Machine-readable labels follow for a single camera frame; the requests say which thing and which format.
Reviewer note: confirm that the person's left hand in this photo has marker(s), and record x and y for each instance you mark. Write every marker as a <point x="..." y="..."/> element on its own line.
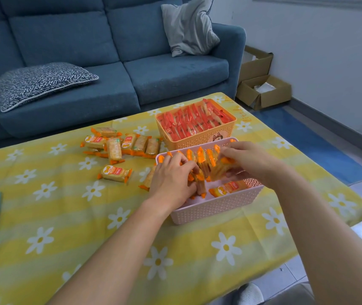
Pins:
<point x="171" y="184"/>

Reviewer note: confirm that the person's right hand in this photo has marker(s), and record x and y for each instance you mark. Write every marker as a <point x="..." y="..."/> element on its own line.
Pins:
<point x="254" y="161"/>

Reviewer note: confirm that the pile of orange cracker packets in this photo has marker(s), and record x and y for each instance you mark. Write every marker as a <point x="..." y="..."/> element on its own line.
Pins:
<point x="204" y="161"/>

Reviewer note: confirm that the orange plastic basket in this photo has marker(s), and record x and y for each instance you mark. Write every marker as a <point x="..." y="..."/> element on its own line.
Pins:
<point x="196" y="142"/>

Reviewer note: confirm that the pink plastic basket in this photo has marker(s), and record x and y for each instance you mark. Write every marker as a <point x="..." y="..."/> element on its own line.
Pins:
<point x="219" y="206"/>

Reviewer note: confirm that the group of red snack packets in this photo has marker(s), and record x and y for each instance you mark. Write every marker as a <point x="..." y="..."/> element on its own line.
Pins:
<point x="193" y="120"/>

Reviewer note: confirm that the person's right forearm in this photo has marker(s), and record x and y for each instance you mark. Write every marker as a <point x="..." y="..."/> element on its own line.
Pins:
<point x="327" y="244"/>

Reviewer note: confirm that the person's left forearm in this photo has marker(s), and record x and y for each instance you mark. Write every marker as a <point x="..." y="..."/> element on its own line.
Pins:
<point x="104" y="260"/>

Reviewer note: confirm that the blue rug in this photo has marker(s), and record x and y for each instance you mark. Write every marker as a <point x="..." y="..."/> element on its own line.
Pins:
<point x="320" y="146"/>

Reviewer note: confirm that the low open cardboard box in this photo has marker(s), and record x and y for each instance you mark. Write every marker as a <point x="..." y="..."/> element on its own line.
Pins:
<point x="277" y="96"/>

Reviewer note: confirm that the white packing paper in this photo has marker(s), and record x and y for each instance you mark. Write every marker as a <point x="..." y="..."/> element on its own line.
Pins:
<point x="265" y="87"/>

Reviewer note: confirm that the tall cardboard box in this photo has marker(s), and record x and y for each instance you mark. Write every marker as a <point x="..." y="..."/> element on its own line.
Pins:
<point x="255" y="65"/>

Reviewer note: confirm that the yellow floral tablecloth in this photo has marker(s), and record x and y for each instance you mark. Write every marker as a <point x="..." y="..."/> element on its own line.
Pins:
<point x="57" y="212"/>

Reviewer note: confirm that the white shoe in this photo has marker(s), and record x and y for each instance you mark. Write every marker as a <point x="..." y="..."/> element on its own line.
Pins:
<point x="247" y="295"/>

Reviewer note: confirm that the grey trousers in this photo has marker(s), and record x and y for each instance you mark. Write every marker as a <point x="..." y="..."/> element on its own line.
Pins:
<point x="289" y="296"/>

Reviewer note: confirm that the grey cushion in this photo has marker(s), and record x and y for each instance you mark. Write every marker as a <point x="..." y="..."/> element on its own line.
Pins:
<point x="188" y="28"/>

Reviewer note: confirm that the black white patterned cushion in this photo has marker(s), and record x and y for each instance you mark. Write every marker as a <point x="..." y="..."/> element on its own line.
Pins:
<point x="41" y="82"/>

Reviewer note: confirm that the blue fabric sofa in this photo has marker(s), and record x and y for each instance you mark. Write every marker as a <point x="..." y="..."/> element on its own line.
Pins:
<point x="66" y="34"/>

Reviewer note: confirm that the grey window frame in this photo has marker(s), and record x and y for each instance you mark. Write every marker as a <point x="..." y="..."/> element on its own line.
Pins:
<point x="320" y="2"/>

